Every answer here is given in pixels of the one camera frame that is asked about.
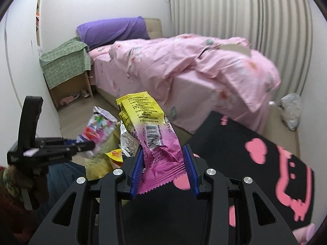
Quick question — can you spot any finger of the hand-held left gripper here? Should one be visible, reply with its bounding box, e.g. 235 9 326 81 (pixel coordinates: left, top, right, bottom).
61 142 95 157
38 137 77 146

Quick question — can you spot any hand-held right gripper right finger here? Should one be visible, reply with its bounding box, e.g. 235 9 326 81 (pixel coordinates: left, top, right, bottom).
183 144 299 245

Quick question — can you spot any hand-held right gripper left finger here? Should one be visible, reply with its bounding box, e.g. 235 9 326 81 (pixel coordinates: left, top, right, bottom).
28 148 143 245

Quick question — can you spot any bin with yellow liner bag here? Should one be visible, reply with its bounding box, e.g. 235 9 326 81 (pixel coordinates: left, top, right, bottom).
84 126 133 207

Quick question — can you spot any yellow snack wrapper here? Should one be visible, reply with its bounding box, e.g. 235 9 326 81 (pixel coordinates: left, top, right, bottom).
105 149 124 167

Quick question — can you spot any silver colourful printed wrapper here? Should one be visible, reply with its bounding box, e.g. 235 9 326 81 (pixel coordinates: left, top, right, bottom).
76 106 118 159

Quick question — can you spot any yellow and pink wrapper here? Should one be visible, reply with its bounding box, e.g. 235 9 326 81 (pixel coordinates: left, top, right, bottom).
116 91 186 194

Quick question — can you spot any person's leg in jeans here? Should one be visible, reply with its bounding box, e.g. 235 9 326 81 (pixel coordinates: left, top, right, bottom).
47 162 87 210

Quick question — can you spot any pink slipper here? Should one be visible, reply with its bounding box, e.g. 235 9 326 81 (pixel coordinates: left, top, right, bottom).
59 96 77 106

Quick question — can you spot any wooden nightstand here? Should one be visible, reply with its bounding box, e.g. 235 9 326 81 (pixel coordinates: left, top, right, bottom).
47 70 94 111

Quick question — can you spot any green checked cloth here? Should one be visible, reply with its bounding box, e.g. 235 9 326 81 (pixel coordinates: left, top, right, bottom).
39 37 91 90

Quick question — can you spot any bed with pink sheet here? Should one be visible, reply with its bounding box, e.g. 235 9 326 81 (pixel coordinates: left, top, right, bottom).
87 43 281 134

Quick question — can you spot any pink floral duvet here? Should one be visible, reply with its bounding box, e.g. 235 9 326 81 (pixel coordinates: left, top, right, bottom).
109 34 281 113

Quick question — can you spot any white plastic bag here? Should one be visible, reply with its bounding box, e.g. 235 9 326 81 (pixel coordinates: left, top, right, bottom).
281 92 302 131

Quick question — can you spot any purple pillow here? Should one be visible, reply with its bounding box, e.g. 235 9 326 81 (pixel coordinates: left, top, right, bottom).
77 16 151 49

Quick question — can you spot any beige headboard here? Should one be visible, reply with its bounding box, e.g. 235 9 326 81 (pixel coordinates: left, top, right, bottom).
144 18 164 40

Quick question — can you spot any white ribbed curtain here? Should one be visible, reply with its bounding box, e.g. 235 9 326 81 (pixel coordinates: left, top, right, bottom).
169 0 313 97

